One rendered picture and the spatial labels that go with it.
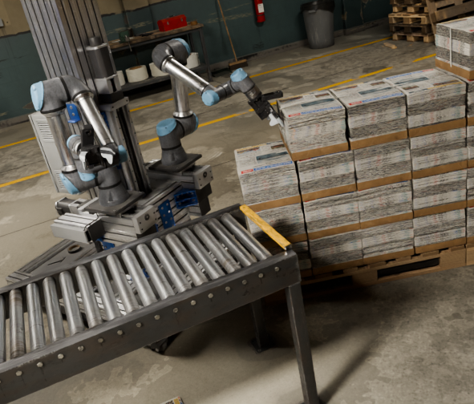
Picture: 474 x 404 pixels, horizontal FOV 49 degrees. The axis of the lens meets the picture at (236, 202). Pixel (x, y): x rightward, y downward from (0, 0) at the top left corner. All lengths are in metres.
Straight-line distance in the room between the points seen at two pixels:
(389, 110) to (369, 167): 0.30
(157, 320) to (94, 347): 0.22
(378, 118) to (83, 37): 1.49
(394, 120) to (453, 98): 0.30
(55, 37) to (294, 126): 1.22
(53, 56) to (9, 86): 6.13
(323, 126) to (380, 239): 0.73
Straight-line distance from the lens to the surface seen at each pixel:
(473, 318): 2.87
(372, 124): 2.64
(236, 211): 2.31
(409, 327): 2.79
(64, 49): 2.71
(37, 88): 2.44
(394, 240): 2.96
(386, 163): 2.75
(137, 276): 2.01
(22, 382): 1.86
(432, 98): 2.72
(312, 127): 2.57
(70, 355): 1.82
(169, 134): 2.88
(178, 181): 2.93
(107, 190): 2.60
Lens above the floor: 1.82
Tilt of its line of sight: 26 degrees down
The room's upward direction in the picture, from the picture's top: 12 degrees counter-clockwise
